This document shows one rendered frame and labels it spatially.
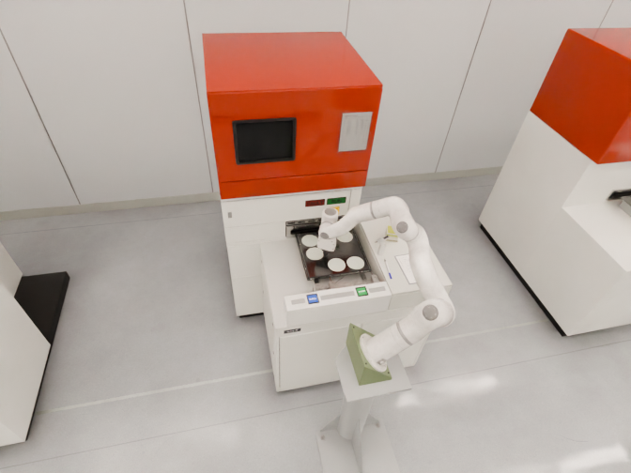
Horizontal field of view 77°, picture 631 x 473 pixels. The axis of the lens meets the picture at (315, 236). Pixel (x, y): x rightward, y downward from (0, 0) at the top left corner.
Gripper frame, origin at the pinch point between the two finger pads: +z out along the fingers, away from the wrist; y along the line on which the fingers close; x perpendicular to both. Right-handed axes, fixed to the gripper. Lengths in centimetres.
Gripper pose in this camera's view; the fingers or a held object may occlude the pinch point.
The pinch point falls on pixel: (326, 252)
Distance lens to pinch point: 229.6
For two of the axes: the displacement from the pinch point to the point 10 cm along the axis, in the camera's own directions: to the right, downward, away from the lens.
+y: 9.5, 2.5, -1.8
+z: -0.6, 7.1, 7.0
